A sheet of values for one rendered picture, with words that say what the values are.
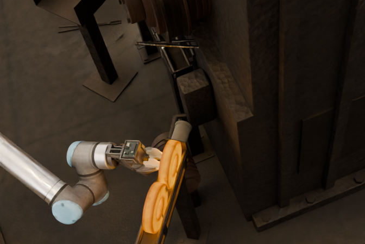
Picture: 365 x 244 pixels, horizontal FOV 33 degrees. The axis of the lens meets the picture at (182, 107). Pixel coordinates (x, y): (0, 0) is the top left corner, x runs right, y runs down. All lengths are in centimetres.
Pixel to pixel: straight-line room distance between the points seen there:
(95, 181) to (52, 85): 112
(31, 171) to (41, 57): 129
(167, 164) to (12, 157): 52
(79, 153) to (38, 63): 124
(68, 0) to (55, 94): 65
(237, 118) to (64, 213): 64
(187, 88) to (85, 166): 43
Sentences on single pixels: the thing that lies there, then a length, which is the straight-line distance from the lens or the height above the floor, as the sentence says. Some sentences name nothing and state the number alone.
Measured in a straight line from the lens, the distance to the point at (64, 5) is 263.
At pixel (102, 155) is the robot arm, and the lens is 204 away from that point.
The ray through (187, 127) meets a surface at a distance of 208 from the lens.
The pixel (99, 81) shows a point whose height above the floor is 1.
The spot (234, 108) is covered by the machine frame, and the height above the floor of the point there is 87.
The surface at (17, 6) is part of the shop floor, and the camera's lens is 356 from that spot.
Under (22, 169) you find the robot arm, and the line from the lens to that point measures 209.
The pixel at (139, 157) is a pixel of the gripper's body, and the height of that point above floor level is 74.
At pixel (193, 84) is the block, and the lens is 203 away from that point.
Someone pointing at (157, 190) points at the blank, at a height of 80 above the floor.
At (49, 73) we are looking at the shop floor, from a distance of 321.
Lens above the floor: 250
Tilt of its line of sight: 59 degrees down
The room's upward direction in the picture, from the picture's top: 14 degrees counter-clockwise
